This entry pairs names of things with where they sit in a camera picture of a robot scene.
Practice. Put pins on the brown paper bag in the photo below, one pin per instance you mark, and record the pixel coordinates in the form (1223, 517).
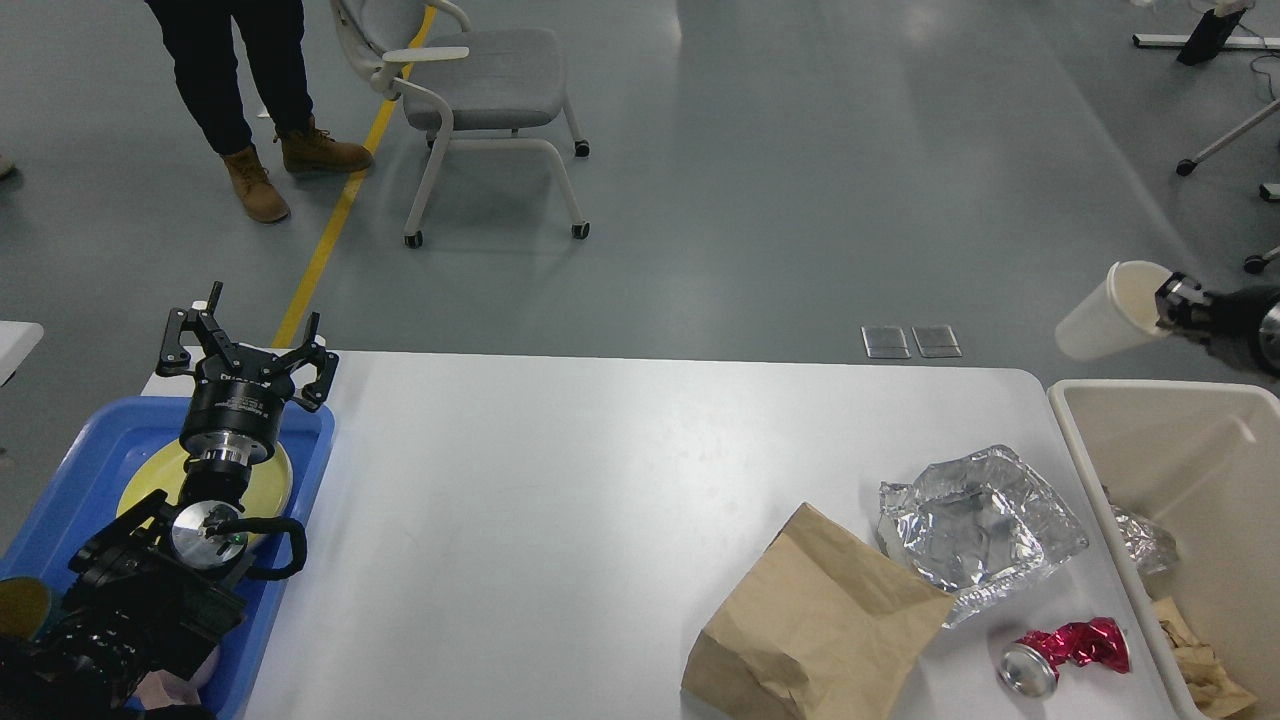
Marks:
(823, 626)

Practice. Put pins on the beige plastic bin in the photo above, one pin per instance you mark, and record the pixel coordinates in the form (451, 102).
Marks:
(1201, 460)

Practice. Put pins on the dark green mug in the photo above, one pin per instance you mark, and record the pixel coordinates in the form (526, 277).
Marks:
(26, 605)

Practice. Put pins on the metal floor socket plate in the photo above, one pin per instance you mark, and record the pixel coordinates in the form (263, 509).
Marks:
(886, 342)
(936, 341)

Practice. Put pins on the brown paper ball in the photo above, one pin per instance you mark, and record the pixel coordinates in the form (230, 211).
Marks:
(1212, 690)

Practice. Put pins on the person in black trousers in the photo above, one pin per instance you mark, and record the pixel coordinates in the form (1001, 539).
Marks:
(200, 37)

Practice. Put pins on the white stand with black bag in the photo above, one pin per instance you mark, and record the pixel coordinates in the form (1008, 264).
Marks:
(1214, 34)

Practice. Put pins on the foil piece in bin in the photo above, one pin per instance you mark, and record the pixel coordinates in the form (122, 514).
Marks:
(1152, 548)

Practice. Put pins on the crushed red soda can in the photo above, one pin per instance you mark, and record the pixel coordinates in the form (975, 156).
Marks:
(1031, 665)

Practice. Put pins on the aluminium foil tray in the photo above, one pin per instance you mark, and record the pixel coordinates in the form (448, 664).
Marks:
(980, 528)

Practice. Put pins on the pink mug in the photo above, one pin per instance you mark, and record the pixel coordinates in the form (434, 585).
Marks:
(160, 688)

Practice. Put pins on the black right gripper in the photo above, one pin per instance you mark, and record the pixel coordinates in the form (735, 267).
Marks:
(1243, 325)

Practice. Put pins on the white chair base with casters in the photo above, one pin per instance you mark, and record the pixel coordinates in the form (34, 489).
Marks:
(1254, 264)

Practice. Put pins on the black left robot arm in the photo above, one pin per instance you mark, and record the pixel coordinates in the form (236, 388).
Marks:
(156, 588)

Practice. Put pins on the white paper cup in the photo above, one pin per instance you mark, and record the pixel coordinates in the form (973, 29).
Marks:
(1118, 314)

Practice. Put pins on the grey office chair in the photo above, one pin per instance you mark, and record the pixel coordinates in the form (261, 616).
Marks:
(463, 88)

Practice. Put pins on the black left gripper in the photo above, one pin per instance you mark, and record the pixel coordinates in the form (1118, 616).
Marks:
(237, 408)

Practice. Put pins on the yellow plate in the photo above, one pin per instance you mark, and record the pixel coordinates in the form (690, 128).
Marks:
(269, 486)

